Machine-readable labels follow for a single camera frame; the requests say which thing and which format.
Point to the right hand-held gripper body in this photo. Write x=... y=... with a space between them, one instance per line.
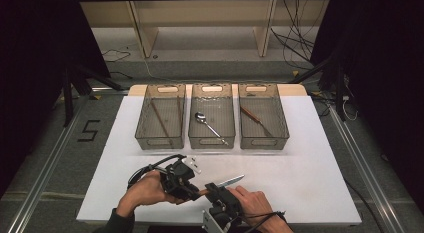
x=223 y=213

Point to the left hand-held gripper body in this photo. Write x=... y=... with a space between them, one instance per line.
x=178 y=178

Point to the brown wooden chopstick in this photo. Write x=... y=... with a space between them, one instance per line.
x=161 y=123
x=180 y=111

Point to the translucent grey plastic bin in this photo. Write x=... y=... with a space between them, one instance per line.
x=212 y=121
x=161 y=121
x=263 y=121

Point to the silver metal spoon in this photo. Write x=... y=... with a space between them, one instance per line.
x=201 y=118

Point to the person's right hand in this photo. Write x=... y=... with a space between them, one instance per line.
x=255 y=204

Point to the person's left hand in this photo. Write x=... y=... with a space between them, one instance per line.
x=146 y=189

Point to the white table board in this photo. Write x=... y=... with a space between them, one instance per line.
x=316 y=153

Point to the black tripod stand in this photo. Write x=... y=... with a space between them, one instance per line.
x=71 y=93
x=335 y=79

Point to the light wooden shelf unit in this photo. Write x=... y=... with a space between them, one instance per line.
x=206 y=13

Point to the dark curtain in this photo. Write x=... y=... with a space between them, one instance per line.
x=386 y=76
x=33 y=76

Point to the aluminium floor rail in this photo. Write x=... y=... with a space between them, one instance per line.
x=363 y=169
x=43 y=173

